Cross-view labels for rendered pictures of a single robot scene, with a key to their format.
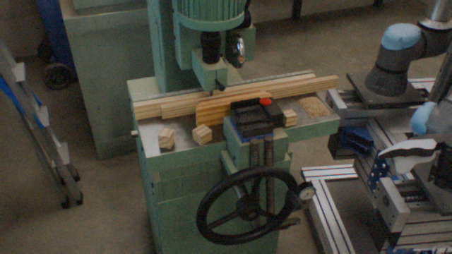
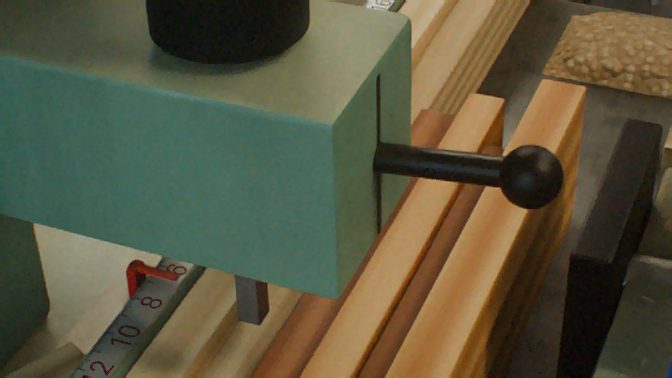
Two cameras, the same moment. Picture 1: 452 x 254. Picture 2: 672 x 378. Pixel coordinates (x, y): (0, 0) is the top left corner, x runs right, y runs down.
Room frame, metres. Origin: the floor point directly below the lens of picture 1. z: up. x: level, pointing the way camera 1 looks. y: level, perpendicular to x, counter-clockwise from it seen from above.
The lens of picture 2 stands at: (0.74, 0.30, 1.28)
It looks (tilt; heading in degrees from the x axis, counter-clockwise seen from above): 37 degrees down; 313
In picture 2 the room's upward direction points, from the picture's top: 2 degrees counter-clockwise
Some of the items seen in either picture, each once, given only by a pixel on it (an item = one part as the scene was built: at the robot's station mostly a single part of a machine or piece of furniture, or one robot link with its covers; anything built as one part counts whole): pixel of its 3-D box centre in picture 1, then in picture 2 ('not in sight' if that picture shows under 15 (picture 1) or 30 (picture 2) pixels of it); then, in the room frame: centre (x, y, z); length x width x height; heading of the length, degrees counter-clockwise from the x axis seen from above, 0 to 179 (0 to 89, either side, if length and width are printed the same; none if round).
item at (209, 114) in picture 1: (234, 110); (482, 308); (0.96, -0.02, 0.94); 0.23 x 0.02 x 0.07; 110
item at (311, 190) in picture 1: (304, 191); not in sight; (0.90, -0.26, 0.65); 0.06 x 0.04 x 0.08; 110
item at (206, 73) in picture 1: (210, 70); (190, 130); (1.03, 0.06, 1.03); 0.14 x 0.07 x 0.09; 20
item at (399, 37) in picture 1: (399, 46); not in sight; (1.31, -0.60, 0.98); 0.13 x 0.12 x 0.14; 112
